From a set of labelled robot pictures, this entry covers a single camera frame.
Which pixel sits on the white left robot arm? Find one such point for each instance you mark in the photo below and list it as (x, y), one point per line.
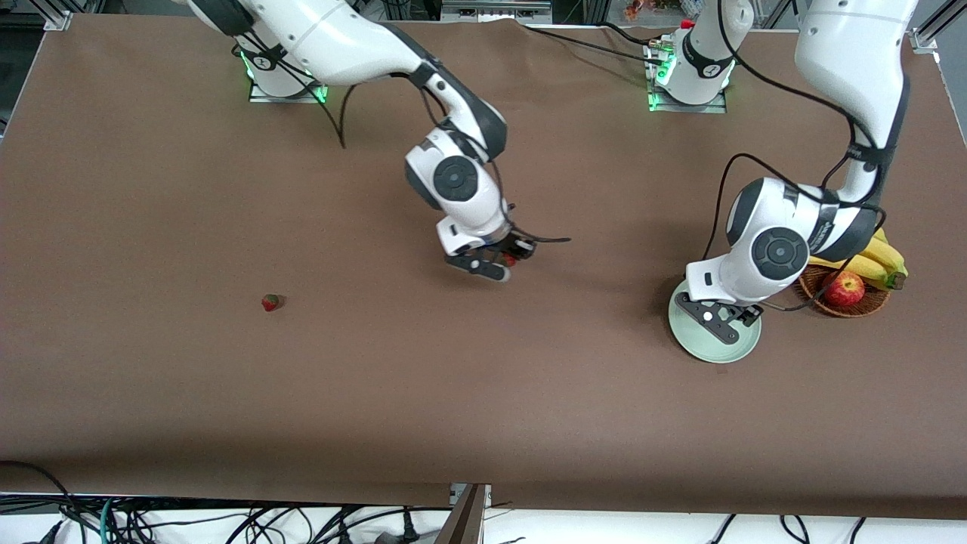
(854, 68)

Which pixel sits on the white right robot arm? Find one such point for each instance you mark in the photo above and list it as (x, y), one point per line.
(332, 34)

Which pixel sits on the pale green round plate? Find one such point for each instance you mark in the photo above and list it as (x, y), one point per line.
(702, 347)

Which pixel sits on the brown table cover sheet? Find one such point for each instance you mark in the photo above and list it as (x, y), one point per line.
(529, 393)

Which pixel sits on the red apple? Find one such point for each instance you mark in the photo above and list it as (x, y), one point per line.
(844, 288)

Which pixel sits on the brown woven wicker basket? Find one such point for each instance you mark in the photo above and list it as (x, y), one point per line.
(869, 306)

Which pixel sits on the yellow banana bunch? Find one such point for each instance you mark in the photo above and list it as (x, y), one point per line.
(880, 264)

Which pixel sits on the grey electronics box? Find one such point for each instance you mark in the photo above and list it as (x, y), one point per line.
(495, 11)

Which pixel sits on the small colourful toy items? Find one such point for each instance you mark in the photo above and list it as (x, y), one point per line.
(638, 9)

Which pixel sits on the black power plug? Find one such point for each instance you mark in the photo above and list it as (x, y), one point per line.
(409, 533)

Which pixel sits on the grey power plug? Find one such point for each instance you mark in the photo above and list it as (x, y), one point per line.
(49, 533)

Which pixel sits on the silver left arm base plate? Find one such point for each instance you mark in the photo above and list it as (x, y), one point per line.
(710, 109)

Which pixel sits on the silver metal bracket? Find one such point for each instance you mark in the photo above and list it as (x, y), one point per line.
(453, 495)

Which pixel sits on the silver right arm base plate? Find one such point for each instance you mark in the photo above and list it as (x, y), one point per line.
(261, 97)

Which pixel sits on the aluminium frame corner bracket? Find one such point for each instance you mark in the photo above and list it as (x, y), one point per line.
(59, 21)
(925, 39)

